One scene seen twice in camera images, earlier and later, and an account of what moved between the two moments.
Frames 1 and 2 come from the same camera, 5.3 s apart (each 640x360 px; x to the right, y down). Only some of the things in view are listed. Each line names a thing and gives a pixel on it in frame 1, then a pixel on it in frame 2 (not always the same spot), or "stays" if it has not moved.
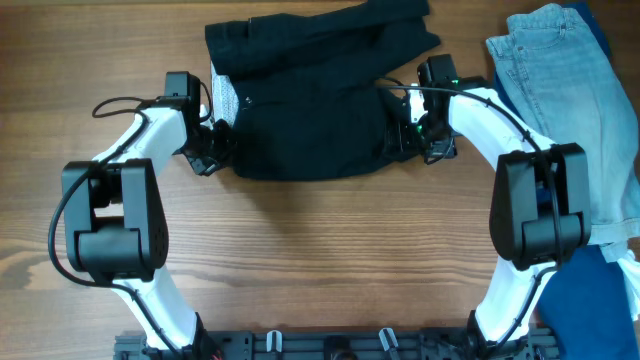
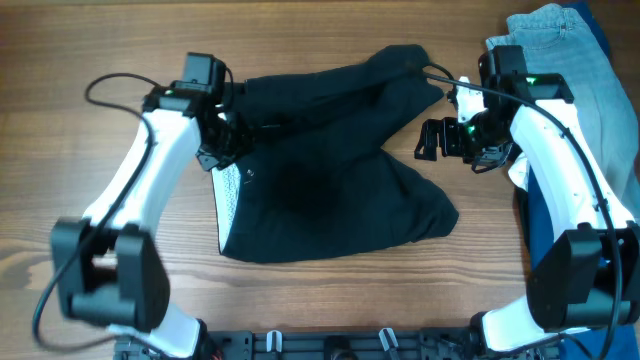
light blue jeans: x=568 y=79 stays
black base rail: x=341 y=344 stays
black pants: x=312 y=92 → x=317 y=177
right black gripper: x=404 y=126 → x=431 y=130
